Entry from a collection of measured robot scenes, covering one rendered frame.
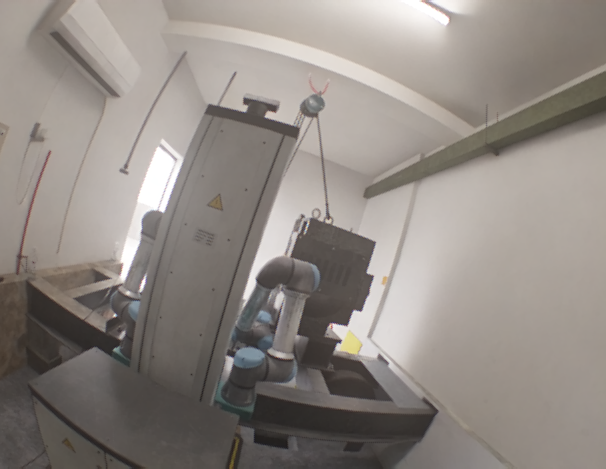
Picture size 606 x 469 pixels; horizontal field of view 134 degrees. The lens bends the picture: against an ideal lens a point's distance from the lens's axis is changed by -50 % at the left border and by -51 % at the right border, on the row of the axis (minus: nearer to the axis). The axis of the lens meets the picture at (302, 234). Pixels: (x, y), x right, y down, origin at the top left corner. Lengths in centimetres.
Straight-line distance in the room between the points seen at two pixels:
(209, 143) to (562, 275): 166
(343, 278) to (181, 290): 98
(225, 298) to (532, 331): 144
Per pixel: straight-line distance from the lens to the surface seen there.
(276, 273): 100
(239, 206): 81
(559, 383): 145
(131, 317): 116
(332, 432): 168
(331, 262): 150
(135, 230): 867
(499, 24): 176
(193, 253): 85
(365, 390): 213
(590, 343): 140
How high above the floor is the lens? 141
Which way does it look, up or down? 3 degrees up
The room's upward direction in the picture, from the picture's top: 18 degrees clockwise
